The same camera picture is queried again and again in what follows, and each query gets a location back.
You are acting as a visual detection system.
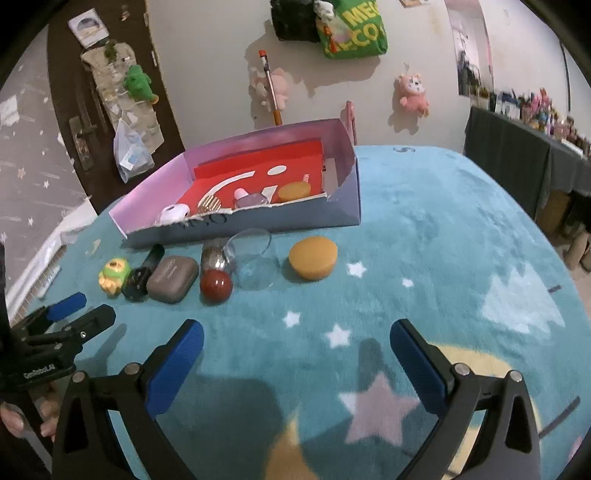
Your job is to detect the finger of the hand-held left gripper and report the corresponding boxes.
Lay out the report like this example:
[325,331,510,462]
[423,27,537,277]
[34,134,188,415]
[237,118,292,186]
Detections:
[27,304,116,355]
[10,292,88,334]

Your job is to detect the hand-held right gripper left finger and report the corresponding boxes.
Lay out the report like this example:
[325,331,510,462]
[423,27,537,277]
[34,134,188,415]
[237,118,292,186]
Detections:
[51,318,205,480]

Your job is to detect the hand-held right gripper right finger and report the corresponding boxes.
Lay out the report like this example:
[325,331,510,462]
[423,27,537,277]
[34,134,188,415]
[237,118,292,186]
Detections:
[389,318,542,480]

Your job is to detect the yellow-green toy figure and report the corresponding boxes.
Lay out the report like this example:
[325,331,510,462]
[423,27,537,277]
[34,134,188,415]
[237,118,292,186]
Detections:
[98,258,132,295]

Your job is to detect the grey-brown eyeshadow case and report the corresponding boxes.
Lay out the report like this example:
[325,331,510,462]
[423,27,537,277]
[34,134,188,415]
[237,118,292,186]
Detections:
[147,256,201,304]

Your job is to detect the dark speckled glass bottle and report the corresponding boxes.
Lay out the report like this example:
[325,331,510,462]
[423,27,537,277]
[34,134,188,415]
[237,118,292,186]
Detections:
[202,246,230,274]

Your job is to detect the clear glass cup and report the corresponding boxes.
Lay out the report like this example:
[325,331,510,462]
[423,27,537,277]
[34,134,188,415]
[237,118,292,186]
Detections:
[223,227,280,291]

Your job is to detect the white round device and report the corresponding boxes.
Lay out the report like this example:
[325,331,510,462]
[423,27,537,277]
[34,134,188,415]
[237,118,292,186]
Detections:
[154,204,190,226]

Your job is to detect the amber pudding-shaped block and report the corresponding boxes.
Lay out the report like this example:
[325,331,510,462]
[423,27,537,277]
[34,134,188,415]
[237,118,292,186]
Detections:
[277,182,312,202]
[288,236,339,281]

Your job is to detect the pink nail polish bottle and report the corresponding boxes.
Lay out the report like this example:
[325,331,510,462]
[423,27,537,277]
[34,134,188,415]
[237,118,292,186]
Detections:
[233,188,270,209]

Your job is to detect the pink cardboard box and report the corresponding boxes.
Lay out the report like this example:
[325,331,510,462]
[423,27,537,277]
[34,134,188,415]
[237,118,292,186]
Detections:
[110,119,361,250]

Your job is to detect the person's left hand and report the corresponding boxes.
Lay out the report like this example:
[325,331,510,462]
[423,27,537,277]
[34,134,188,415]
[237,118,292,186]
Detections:
[0,398,61,439]

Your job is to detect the teal star-print blanket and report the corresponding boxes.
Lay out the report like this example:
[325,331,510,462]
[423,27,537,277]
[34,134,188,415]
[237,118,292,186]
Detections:
[9,145,587,480]

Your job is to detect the clear plastic bag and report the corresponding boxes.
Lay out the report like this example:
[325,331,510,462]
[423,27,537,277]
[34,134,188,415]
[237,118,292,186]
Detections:
[113,118,155,184]

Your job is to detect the beige hanging organizer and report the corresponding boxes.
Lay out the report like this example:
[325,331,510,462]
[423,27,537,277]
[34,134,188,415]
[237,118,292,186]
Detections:
[80,41,163,154]

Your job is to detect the dark wooden door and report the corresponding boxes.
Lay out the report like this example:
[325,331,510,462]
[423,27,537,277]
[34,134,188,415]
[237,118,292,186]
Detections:
[47,0,186,219]

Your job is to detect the dark cloth-covered table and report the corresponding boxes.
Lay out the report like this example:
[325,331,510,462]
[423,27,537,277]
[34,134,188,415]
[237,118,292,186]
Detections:
[464,106,591,234]

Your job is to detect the green plush toy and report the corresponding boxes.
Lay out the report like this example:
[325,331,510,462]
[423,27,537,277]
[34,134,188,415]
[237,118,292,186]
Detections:
[122,64,160,105]

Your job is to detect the pink dustpan and broom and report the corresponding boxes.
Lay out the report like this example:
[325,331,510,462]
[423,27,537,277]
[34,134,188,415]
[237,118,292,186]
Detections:
[345,101,358,147]

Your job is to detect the pink plush toy red cheeks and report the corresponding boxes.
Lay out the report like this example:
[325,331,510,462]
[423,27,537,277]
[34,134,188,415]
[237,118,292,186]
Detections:
[393,73,430,116]

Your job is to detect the white paper sheet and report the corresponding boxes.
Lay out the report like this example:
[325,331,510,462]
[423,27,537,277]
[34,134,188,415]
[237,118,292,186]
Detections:
[69,8,110,47]

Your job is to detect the row of cosmetic bottles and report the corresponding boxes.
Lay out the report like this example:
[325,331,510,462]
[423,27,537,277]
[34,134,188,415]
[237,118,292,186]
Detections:
[475,85,591,158]

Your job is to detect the pink pig plush toy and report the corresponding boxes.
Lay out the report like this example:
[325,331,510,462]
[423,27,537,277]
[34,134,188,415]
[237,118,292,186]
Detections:
[249,67,291,112]

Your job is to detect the green tote bag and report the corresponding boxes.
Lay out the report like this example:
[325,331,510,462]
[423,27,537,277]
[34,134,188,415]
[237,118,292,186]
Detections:
[322,0,389,60]

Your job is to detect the black backpack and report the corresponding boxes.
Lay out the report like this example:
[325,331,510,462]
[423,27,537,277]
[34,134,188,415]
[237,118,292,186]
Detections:
[270,0,324,42]

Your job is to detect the metal door handle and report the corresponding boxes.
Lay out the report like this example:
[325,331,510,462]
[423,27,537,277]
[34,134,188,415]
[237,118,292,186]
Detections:
[69,115,99,171]

